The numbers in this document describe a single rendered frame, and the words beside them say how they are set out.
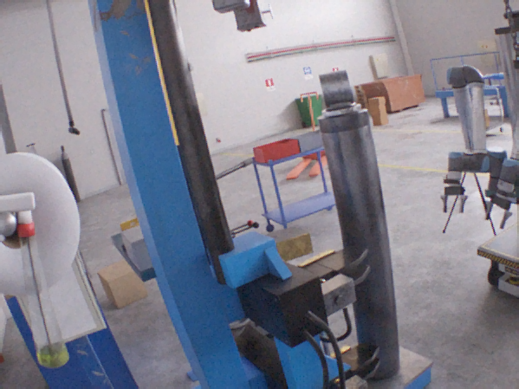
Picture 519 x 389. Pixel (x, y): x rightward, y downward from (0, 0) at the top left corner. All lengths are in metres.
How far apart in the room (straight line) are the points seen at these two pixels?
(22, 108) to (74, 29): 2.63
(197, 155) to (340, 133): 0.65
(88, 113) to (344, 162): 10.80
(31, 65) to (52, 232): 11.61
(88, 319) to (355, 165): 1.17
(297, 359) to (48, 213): 0.97
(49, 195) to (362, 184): 1.30
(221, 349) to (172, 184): 0.63
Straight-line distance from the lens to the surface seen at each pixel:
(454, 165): 2.57
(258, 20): 1.78
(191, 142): 1.31
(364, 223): 1.83
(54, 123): 12.14
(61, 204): 0.80
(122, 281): 4.24
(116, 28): 1.41
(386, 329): 2.10
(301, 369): 1.50
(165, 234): 1.43
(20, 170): 0.80
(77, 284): 1.10
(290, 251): 1.93
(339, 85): 1.76
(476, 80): 2.73
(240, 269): 1.38
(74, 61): 12.38
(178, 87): 1.31
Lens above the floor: 1.65
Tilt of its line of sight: 14 degrees down
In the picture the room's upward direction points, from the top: 14 degrees counter-clockwise
